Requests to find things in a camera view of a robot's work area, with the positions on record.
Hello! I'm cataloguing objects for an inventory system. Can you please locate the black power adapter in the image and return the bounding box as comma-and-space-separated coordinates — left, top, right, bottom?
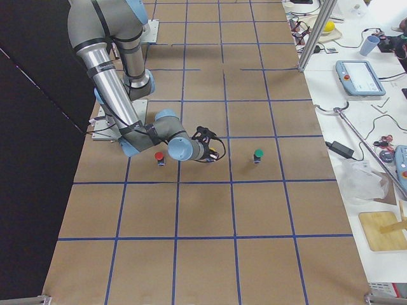
329, 141, 354, 159

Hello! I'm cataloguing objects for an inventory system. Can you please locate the red push button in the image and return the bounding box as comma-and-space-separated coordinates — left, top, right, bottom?
154, 151, 165, 166

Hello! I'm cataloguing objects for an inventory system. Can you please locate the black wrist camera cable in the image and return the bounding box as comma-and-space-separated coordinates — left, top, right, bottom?
190, 135, 226, 163

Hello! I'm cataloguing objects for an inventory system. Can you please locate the aluminium frame post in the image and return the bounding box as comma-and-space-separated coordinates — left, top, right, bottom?
298, 0, 337, 72

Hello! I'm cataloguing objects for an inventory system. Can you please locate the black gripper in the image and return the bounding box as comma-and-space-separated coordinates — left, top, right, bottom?
200, 142, 211, 161

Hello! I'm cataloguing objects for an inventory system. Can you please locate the blue teach pendant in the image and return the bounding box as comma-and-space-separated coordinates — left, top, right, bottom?
394, 145, 407, 190
335, 60, 386, 97

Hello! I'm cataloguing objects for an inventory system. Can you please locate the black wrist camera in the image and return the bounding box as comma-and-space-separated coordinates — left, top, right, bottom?
191, 126, 218, 144

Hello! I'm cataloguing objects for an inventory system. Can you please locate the clear plastic bag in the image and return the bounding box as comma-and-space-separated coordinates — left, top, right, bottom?
334, 159, 392, 205

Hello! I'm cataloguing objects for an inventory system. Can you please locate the yellow fruit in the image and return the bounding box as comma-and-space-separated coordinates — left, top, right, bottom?
323, 21, 336, 33

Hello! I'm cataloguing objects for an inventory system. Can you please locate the green push button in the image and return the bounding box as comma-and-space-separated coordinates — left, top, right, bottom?
253, 149, 264, 164

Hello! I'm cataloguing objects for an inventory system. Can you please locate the wooden cutting board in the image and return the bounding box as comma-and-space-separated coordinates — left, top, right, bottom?
359, 212, 406, 252

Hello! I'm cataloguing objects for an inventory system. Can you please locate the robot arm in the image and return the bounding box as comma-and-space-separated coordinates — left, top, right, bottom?
67, 1, 221, 163

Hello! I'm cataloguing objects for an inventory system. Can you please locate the light blue plastic cup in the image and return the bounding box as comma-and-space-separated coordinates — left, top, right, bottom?
359, 35, 380, 56

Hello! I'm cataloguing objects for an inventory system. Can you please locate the metal cane rod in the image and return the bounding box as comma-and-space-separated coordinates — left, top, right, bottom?
314, 101, 407, 194

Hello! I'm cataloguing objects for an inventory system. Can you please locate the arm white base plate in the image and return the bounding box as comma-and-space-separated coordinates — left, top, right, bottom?
140, 20, 160, 44
90, 99, 148, 142

